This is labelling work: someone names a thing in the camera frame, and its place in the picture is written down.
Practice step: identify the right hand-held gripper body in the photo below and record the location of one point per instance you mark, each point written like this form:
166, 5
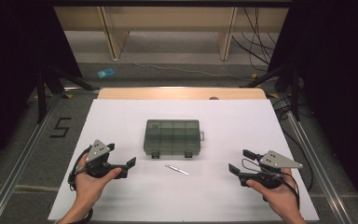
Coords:
276, 160

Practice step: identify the grey transparent plastic compartment box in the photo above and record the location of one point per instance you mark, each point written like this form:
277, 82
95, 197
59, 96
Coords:
171, 137

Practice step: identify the black curtain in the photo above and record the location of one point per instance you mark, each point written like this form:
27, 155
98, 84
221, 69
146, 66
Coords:
338, 77
12, 62

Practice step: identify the person's left hand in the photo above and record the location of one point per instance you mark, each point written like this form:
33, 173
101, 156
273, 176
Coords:
88, 189

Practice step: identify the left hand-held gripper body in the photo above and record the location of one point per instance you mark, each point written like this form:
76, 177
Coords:
98, 151

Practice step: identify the yellow tape piece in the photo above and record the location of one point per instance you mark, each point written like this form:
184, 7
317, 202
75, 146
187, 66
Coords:
254, 76
273, 95
68, 96

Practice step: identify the white table mat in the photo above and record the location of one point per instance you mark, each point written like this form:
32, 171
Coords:
121, 112

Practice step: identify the blue card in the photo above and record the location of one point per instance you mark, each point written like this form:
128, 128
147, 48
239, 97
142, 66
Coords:
105, 73

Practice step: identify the black metal frame bar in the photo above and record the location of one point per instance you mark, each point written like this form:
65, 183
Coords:
167, 3

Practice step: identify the black metal stand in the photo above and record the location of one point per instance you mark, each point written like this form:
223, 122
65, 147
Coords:
41, 99
295, 99

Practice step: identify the aluminium floor rail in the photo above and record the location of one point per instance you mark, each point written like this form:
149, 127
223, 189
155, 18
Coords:
12, 183
320, 177

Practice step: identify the beige wooden desk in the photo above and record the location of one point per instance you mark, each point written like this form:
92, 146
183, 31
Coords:
112, 40

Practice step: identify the person's right hand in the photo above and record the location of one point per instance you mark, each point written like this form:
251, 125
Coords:
281, 199

